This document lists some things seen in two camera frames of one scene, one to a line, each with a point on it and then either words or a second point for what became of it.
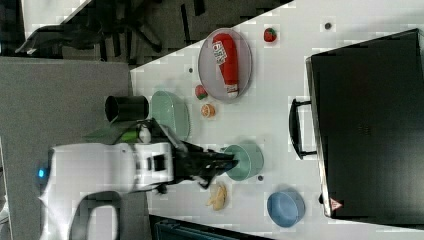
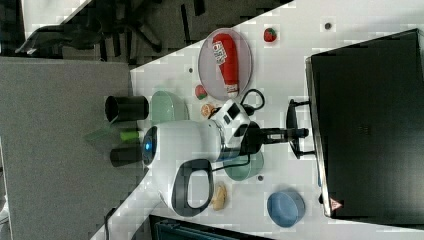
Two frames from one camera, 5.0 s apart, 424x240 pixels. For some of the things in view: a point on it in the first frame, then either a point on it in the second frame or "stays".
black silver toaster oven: (365, 124) stays
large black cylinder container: (126, 108) stays
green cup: (251, 161) stays
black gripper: (193, 162) to (254, 135)
